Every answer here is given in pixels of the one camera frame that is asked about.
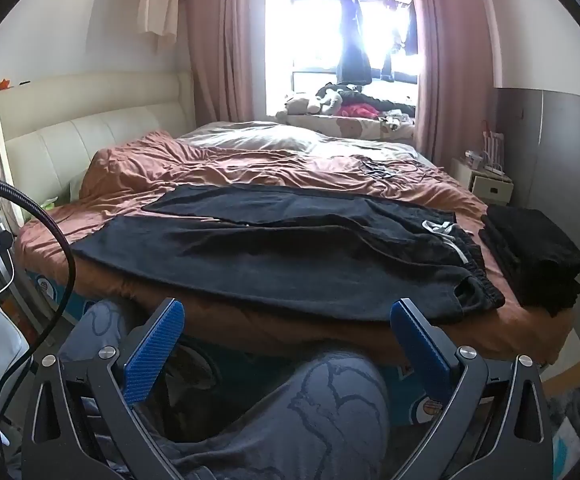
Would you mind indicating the black pants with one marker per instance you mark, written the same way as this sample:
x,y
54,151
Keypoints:
x,y
332,254

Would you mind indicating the bear print cushion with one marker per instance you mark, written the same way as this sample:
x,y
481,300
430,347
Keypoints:
x,y
352,127

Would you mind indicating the right pink curtain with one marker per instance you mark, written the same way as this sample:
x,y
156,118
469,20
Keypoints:
x,y
456,80

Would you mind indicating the cream padded headboard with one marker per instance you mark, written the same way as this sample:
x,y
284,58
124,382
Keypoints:
x,y
52,127

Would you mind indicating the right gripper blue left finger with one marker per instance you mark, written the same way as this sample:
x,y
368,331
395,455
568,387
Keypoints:
x,y
146,348

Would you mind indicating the hanging dark garment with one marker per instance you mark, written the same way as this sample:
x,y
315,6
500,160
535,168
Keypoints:
x,y
354,66

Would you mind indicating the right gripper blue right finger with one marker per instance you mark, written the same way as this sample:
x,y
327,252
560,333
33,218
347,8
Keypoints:
x,y
427,348

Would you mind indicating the pink curtain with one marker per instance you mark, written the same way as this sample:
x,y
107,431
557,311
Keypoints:
x,y
220,48
456,80

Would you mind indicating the left pink curtain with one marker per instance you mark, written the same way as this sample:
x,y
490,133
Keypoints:
x,y
220,48

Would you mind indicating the grey patterned trouser leg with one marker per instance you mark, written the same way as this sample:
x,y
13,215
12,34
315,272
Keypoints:
x,y
329,420

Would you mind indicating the beige duvet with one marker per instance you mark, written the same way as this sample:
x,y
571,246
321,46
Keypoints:
x,y
272,136

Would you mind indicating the stack of folded black clothes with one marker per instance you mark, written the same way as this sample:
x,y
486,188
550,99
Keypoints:
x,y
538,260

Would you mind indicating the pile of toys and clothes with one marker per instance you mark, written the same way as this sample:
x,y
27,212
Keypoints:
x,y
346,101

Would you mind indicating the cream bedside nightstand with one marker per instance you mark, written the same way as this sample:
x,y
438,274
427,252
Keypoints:
x,y
489,187

